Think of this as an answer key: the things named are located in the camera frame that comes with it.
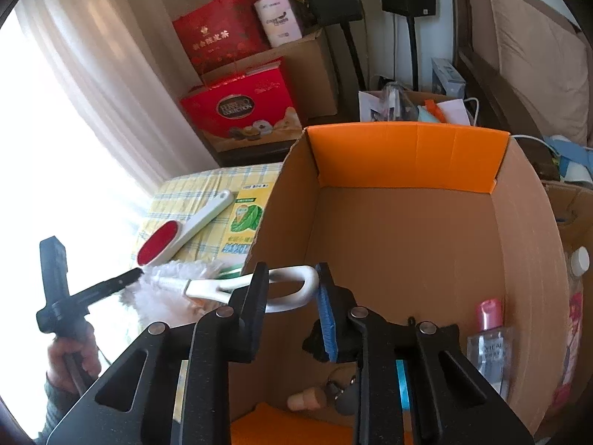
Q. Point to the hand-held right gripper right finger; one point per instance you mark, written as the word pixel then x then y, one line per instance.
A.
pixel 326 315

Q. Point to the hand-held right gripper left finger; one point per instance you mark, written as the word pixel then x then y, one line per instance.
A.
pixel 252 324

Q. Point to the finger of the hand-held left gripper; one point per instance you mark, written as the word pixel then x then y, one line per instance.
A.
pixel 109 287

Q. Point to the white fluffy duster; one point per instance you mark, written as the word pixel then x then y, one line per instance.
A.
pixel 167 287

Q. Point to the cardboard box with orange flaps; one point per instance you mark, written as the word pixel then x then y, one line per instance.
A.
pixel 394 241

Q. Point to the person's left forearm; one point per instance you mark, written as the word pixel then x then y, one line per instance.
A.
pixel 60 408

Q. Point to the person's left hand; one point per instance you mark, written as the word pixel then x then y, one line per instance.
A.
pixel 92 361

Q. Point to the black key bunch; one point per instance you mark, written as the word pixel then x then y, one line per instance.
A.
pixel 343 394

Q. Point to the beige cork stopper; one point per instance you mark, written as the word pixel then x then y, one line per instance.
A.
pixel 308 401

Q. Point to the green and yellow box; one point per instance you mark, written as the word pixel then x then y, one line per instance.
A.
pixel 245 218

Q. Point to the clear bottle with pink cap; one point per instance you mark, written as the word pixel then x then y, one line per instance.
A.
pixel 491 343

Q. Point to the white sheer curtain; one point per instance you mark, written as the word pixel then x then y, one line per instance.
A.
pixel 116 79

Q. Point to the red chocolate gift box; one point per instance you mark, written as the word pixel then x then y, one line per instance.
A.
pixel 241 106

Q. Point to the black speaker stand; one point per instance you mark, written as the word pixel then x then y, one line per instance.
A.
pixel 353 69
pixel 412 55

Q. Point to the large bottle with white cap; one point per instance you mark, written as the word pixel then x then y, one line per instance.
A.
pixel 574 324

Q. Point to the small white appliance box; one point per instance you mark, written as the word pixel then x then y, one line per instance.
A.
pixel 447 79

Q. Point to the open brown cardboard box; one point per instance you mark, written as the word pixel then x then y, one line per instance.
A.
pixel 574 204

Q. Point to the red gift box upper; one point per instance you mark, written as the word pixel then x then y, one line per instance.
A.
pixel 217 32

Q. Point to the blue and white cloth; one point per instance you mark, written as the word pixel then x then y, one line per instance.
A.
pixel 574 157

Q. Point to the pink tissue pack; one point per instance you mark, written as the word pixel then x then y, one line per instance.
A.
pixel 278 21

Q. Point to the beige sofa cushion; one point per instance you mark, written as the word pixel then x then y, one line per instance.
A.
pixel 532 46

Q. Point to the dark wooden sofa frame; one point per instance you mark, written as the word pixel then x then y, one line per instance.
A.
pixel 482 97

